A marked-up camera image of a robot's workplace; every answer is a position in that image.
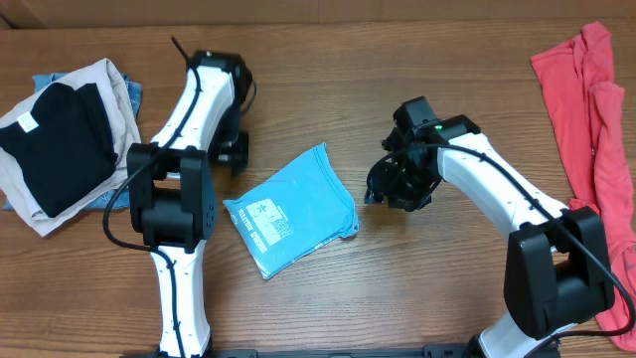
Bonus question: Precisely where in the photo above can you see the folded beige garment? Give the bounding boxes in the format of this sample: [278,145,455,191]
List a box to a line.
[1,58,141,237]

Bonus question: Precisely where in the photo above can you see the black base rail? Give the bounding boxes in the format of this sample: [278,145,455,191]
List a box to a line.
[204,344,469,358]

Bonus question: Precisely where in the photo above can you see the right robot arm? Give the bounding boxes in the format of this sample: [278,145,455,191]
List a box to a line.
[365,96,615,357]

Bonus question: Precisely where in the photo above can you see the folded black t-shirt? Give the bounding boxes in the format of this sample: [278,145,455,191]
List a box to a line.
[1,83,118,218]

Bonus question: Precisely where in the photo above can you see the folded blue jeans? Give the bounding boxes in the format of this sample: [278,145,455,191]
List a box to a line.
[32,73,143,210]

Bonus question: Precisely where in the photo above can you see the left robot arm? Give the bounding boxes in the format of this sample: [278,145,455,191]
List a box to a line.
[126,51,255,357]

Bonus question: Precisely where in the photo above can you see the light blue printed t-shirt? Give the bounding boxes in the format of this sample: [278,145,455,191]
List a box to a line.
[223,143,361,279]

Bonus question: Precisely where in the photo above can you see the red t-shirt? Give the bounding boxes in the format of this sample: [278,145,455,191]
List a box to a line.
[529,21,636,352]

